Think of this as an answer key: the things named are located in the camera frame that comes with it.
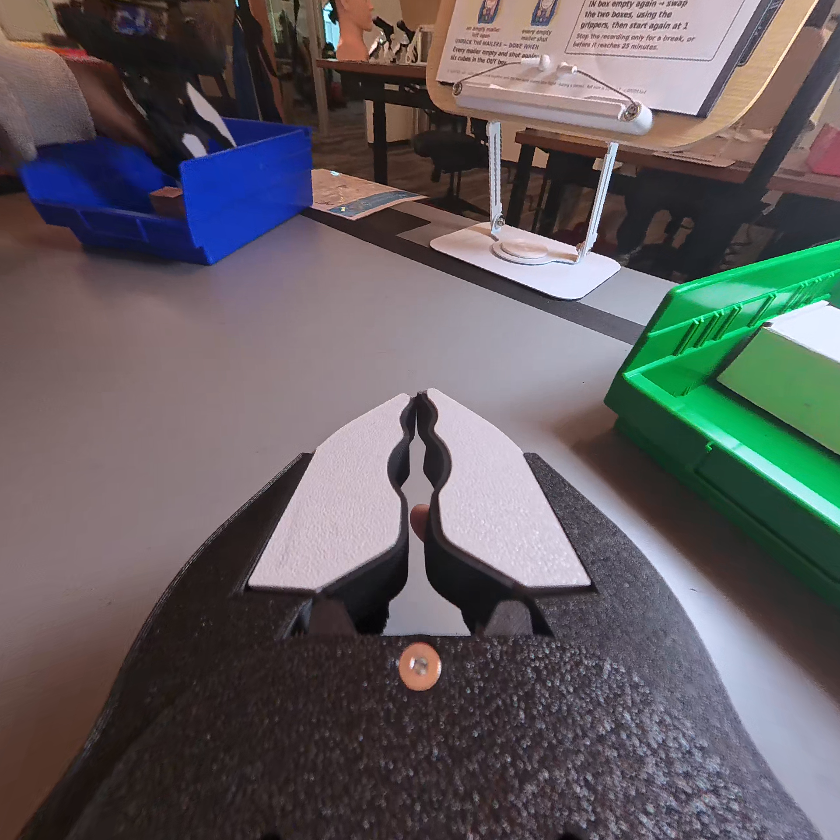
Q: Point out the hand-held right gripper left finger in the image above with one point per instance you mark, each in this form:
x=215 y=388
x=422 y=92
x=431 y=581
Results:
x=334 y=512

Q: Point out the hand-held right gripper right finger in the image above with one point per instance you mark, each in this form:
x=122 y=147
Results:
x=505 y=518

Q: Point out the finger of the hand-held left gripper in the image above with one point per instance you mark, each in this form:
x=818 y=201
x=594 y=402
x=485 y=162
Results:
x=210 y=115
x=195 y=148

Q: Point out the brown wooden cube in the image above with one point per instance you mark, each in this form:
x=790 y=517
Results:
x=167 y=203

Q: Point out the blue plastic bin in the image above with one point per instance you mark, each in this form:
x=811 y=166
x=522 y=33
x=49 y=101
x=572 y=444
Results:
x=243 y=197

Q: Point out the green plastic bin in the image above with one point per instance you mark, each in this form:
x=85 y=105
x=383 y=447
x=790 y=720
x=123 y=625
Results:
x=722 y=459

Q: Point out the person's left forearm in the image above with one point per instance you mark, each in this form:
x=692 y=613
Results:
x=39 y=98

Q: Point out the white cardboard box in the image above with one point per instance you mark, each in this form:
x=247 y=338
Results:
x=787 y=380

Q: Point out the person's right hand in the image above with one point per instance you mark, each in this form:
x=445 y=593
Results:
x=420 y=522

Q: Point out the brown background desk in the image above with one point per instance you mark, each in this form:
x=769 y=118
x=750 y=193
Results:
x=367 y=69

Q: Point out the mannequin head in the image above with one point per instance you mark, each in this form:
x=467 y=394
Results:
x=354 y=26

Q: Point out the printed paper leaflet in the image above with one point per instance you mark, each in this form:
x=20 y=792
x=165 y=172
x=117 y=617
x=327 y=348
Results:
x=361 y=197

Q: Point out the black office chair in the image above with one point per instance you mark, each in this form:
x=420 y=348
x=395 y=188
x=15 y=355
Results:
x=446 y=148

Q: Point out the black tape strip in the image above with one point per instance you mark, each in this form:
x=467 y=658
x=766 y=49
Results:
x=492 y=275

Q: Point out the white document stand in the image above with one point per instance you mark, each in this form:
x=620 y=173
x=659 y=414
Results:
x=525 y=259

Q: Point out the long brown desk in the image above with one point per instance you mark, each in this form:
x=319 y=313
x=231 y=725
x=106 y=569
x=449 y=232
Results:
x=656 y=157

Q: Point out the printed instruction sheet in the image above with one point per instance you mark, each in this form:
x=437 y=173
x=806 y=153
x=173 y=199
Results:
x=623 y=39

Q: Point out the pink object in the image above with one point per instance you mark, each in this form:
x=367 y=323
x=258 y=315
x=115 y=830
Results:
x=827 y=151

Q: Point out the black metal pole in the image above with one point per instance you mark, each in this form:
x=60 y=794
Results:
x=787 y=111

